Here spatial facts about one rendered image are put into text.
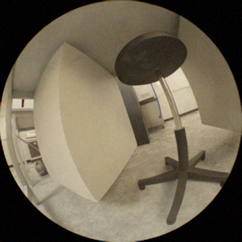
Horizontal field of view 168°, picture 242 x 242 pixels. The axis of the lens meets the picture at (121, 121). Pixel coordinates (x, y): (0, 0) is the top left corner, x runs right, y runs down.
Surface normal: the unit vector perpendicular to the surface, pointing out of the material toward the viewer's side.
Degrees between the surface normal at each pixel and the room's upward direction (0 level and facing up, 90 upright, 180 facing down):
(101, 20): 180
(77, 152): 90
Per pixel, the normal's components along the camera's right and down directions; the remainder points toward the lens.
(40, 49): 0.30, 0.95
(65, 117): 0.88, -0.30
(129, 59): -0.09, 0.95
